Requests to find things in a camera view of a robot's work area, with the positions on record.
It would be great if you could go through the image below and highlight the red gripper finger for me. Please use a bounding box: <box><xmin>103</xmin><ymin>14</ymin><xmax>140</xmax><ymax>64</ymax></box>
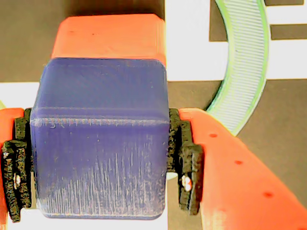
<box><xmin>167</xmin><ymin>107</ymin><xmax>307</xmax><ymax>230</ymax></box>
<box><xmin>0</xmin><ymin>107</ymin><xmax>35</xmax><ymax>230</ymax></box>

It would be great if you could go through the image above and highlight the blue cube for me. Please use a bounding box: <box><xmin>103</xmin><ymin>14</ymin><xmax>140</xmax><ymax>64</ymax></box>
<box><xmin>29</xmin><ymin>57</ymin><xmax>170</xmax><ymax>220</ymax></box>

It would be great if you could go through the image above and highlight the red cube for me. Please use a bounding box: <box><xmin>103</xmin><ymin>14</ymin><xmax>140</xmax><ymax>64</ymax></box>
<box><xmin>50</xmin><ymin>13</ymin><xmax>167</xmax><ymax>67</ymax></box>

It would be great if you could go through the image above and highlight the green flat ring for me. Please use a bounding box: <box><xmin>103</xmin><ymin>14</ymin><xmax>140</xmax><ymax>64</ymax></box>
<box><xmin>0</xmin><ymin>0</ymin><xmax>270</xmax><ymax>181</ymax></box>

